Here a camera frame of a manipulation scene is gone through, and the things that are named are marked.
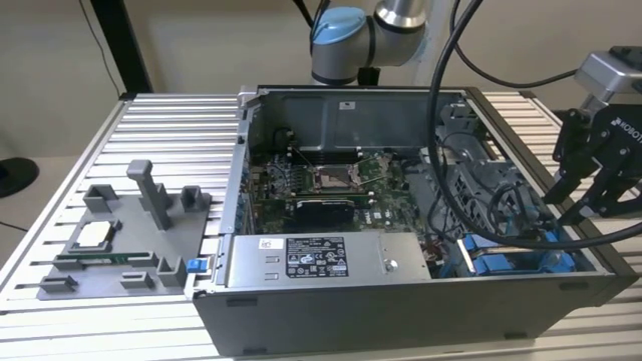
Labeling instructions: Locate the black frame post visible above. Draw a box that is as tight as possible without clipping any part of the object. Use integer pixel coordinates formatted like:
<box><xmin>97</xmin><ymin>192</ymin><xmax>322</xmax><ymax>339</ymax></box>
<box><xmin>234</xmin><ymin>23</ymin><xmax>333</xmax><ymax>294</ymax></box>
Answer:
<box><xmin>90</xmin><ymin>0</ymin><xmax>155</xmax><ymax>95</ymax></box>

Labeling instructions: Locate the silver CPU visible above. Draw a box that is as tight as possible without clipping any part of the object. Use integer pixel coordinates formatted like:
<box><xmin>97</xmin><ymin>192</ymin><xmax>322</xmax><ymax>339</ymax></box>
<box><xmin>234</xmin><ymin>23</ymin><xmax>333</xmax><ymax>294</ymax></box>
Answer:
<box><xmin>75</xmin><ymin>221</ymin><xmax>115</xmax><ymax>247</ymax></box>

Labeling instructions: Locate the grey metal disk bay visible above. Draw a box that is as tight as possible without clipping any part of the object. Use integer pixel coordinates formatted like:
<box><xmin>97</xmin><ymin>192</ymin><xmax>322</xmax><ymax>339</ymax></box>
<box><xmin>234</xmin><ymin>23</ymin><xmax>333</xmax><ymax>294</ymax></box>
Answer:
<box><xmin>409</xmin><ymin>126</ymin><xmax>578</xmax><ymax>274</ymax></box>

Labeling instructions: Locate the black camera cable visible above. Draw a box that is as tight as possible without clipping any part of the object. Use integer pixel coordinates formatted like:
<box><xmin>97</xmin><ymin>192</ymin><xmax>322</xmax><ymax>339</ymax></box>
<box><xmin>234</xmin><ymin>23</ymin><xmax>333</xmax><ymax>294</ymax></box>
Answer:
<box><xmin>454</xmin><ymin>0</ymin><xmax>581</xmax><ymax>86</ymax></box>

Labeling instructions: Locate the black graphics card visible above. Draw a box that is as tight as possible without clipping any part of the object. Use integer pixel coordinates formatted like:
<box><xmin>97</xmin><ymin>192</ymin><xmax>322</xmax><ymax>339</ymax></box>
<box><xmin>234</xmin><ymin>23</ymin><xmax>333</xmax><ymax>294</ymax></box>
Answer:
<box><xmin>289</xmin><ymin>198</ymin><xmax>357</xmax><ymax>229</ymax></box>

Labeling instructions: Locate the silver power supply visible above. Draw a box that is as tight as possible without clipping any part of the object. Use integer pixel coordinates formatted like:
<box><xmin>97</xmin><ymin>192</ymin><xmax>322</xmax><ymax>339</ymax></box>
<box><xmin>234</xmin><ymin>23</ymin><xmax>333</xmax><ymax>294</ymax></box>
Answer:
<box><xmin>225</xmin><ymin>232</ymin><xmax>434</xmax><ymax>289</ymax></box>

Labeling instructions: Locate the CPU socket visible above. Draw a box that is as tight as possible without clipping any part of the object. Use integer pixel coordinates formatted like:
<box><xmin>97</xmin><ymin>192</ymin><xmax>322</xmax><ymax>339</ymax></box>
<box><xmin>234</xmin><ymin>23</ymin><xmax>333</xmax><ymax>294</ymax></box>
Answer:
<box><xmin>313</xmin><ymin>165</ymin><xmax>364</xmax><ymax>190</ymax></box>

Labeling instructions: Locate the green motherboard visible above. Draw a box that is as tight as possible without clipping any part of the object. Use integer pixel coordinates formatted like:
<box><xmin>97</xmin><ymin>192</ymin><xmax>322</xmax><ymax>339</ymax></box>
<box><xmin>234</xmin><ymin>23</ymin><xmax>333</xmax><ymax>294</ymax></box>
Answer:
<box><xmin>249</xmin><ymin>150</ymin><xmax>438</xmax><ymax>260</ymax></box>

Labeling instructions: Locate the green RAM stick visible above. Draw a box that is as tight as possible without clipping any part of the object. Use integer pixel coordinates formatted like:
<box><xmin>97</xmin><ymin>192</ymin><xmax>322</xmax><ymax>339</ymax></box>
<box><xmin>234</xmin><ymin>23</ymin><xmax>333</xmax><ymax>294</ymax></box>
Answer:
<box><xmin>55</xmin><ymin>253</ymin><xmax>155</xmax><ymax>262</ymax></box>

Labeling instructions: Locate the black disk power wire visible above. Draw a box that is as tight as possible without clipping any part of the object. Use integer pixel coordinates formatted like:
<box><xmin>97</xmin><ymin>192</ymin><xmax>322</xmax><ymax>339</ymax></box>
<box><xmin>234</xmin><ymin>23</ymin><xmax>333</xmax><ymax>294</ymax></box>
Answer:
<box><xmin>486</xmin><ymin>184</ymin><xmax>541</xmax><ymax>241</ymax></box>

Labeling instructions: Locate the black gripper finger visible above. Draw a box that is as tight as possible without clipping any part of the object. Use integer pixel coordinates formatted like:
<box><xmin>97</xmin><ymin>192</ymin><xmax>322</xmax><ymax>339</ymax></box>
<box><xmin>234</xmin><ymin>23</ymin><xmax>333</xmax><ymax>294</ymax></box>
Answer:
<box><xmin>560</xmin><ymin>165</ymin><xmax>632</xmax><ymax>226</ymax></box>
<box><xmin>544</xmin><ymin>108</ymin><xmax>604</xmax><ymax>206</ymax></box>

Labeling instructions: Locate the thin black cable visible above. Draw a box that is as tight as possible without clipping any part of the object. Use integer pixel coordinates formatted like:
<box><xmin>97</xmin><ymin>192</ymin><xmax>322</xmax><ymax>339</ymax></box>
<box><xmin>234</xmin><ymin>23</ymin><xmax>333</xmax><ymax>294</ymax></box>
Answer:
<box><xmin>290</xmin><ymin>0</ymin><xmax>333</xmax><ymax>27</ymax></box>

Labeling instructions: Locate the blue disk data wire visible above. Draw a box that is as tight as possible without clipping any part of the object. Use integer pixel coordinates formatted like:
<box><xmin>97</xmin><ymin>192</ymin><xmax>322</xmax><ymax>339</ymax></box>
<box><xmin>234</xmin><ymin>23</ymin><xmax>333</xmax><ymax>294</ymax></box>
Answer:
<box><xmin>504</xmin><ymin>205</ymin><xmax>518</xmax><ymax>245</ymax></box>

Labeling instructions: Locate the metal locking lever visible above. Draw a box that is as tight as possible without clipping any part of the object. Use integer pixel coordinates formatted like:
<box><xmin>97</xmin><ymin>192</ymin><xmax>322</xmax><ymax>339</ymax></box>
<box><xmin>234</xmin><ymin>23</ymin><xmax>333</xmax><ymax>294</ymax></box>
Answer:
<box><xmin>293</xmin><ymin>147</ymin><xmax>317</xmax><ymax>167</ymax></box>

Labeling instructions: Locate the grey plastic parts rack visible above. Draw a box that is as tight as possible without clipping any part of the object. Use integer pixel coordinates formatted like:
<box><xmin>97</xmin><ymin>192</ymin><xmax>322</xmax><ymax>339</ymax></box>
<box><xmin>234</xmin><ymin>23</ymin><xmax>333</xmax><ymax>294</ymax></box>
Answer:
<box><xmin>38</xmin><ymin>159</ymin><xmax>215</xmax><ymax>302</ymax></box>

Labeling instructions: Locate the black open PC case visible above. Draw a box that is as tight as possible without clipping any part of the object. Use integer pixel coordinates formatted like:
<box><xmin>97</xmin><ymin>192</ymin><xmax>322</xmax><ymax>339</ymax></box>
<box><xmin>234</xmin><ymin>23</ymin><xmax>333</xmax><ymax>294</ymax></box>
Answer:
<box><xmin>193</xmin><ymin>84</ymin><xmax>640</xmax><ymax>357</ymax></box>

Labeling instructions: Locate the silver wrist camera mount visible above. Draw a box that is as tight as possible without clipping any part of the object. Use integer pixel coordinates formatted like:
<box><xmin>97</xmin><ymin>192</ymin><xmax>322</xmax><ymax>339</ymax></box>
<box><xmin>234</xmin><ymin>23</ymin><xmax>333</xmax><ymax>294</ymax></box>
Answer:
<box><xmin>574</xmin><ymin>45</ymin><xmax>642</xmax><ymax>114</ymax></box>

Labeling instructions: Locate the black round stand base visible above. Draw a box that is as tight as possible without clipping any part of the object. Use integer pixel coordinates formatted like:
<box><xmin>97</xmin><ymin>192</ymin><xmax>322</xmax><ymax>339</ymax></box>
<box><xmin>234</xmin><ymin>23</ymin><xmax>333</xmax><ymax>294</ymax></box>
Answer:
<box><xmin>0</xmin><ymin>157</ymin><xmax>40</xmax><ymax>199</ymax></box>

